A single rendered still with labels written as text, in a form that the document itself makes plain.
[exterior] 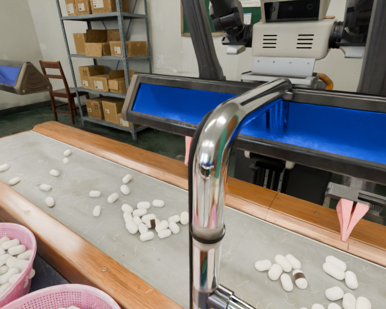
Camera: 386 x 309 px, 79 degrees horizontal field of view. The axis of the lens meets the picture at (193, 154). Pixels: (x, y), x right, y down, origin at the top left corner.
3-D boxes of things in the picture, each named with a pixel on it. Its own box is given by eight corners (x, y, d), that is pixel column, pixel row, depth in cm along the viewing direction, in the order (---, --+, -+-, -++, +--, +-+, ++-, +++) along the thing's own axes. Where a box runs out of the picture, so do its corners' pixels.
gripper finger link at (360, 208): (361, 244, 41) (372, 195, 44) (317, 228, 45) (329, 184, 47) (353, 248, 47) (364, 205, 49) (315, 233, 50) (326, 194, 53)
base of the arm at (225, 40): (254, 26, 96) (227, 27, 102) (250, 11, 89) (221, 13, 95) (247, 45, 95) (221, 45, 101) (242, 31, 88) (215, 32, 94)
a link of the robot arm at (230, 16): (241, 16, 92) (228, 21, 94) (234, -5, 83) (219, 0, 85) (240, 37, 90) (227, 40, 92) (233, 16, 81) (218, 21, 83)
